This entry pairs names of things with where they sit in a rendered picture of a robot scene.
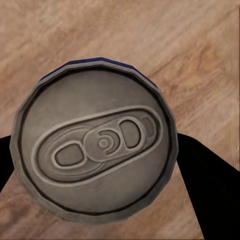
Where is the can of soda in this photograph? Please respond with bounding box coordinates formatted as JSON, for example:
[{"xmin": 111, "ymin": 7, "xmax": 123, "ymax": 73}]
[{"xmin": 9, "ymin": 57, "xmax": 179, "ymax": 226}]

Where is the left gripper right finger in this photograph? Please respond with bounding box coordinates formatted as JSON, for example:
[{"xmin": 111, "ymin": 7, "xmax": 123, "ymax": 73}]
[{"xmin": 176, "ymin": 133, "xmax": 240, "ymax": 240}]

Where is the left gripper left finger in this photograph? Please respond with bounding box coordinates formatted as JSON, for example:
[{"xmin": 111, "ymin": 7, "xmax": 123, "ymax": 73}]
[{"xmin": 0, "ymin": 135, "xmax": 15, "ymax": 193}]

